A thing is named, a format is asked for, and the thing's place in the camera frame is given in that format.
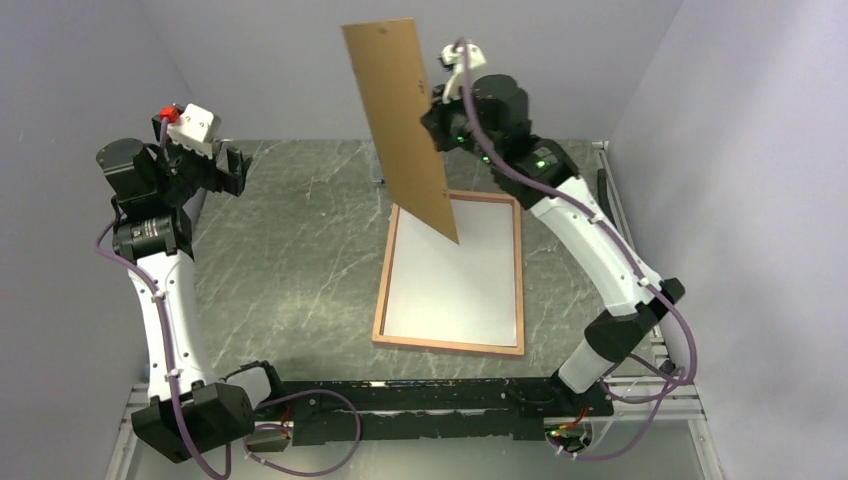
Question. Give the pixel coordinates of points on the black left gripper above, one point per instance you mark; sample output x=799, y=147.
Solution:
x=217, y=179

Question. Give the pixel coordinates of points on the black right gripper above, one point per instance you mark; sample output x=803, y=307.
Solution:
x=434, y=120

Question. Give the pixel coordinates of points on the brown frame backing board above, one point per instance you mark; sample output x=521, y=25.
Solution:
x=387, y=63

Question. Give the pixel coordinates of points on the seascape photo print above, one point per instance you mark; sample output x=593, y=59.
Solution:
x=457, y=278

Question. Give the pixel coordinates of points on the pink wooden picture frame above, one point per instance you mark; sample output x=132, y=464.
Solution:
x=387, y=291

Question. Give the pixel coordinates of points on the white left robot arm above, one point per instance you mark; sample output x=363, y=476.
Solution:
x=190, y=410

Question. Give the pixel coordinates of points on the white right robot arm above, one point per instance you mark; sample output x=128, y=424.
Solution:
x=491, y=121

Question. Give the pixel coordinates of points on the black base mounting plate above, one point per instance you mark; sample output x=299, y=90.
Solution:
x=520, y=408

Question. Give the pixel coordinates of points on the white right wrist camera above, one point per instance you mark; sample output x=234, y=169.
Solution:
x=465, y=62

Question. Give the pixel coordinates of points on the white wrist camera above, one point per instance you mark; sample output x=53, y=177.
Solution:
x=192, y=127
x=465, y=62

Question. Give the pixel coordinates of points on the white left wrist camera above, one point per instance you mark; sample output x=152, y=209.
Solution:
x=192, y=127

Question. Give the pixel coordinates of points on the aluminium rail frame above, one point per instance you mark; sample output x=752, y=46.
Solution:
x=277, y=294

